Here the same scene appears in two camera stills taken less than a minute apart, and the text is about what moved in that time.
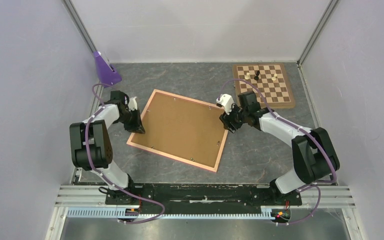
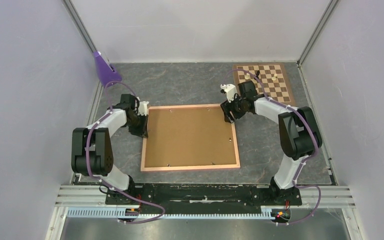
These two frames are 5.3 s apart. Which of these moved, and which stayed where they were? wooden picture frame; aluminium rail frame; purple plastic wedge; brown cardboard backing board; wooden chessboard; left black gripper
Moved: wooden picture frame; brown cardboard backing board
Stayed: aluminium rail frame; purple plastic wedge; left black gripper; wooden chessboard
